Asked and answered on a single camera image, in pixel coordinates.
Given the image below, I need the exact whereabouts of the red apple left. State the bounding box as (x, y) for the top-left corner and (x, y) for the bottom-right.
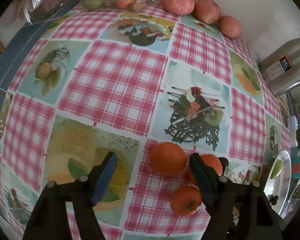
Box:
(160, 0), (194, 16)

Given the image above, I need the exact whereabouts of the red apple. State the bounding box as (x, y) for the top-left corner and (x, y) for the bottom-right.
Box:
(160, 0), (194, 16)
(193, 0), (221, 24)
(218, 15), (243, 38)

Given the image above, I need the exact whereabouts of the green fruit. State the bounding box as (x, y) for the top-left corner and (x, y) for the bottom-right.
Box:
(270, 159), (283, 179)

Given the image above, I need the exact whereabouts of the round stainless steel plate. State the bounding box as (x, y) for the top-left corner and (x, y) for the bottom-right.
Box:
(264, 149), (292, 215)

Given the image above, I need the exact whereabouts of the glass fruit bowl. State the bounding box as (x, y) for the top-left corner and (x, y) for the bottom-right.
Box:
(80, 0), (157, 12)

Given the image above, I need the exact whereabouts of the orange tangerine with stem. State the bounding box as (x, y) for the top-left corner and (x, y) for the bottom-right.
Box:
(170, 186), (202, 216)

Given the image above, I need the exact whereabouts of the red apple right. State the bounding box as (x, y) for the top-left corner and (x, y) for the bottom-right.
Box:
(218, 15), (243, 38)

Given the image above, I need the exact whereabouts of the dark heart-shaped plum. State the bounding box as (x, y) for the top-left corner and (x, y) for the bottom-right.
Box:
(270, 195), (279, 205)

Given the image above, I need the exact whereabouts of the red apple middle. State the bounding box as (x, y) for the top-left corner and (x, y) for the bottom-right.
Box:
(193, 0), (221, 24)

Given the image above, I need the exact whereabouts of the white power strip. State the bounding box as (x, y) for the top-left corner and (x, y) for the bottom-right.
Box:
(288, 115), (298, 147)

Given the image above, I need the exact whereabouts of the dark round plum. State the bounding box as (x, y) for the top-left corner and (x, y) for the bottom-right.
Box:
(218, 157), (229, 176)

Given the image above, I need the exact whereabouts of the blue under tablecloth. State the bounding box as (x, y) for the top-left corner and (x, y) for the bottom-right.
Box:
(0, 0), (81, 221)

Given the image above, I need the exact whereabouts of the stainless steel thermos jug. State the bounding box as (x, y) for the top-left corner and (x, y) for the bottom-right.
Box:
(258, 38), (300, 96)

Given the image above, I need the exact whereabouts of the checkered fruit tablecloth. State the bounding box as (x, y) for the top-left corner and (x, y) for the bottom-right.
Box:
(0, 5), (290, 239)

